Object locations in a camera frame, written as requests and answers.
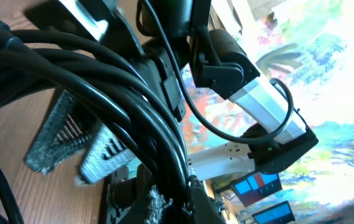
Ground computer monitor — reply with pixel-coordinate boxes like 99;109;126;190
231;172;282;207
252;201;296;224

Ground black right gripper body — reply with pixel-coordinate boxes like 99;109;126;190
24;0;186;121

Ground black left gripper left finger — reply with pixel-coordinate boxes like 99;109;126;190
126;183;189;224

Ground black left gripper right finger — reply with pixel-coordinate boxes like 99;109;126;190
189;175;225;224

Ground thick black cable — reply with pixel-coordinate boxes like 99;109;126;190
0;24;192;224

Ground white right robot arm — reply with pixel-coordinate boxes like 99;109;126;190
25;1;317;184

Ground computer monitor lower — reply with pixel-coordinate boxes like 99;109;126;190
252;201;296;224

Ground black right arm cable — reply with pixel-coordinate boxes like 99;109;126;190
136;0;295;146

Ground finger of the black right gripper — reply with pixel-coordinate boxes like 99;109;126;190
24;90;93;174
79;121;136;184

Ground computer monitor upper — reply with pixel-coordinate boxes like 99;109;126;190
231;172;282;207

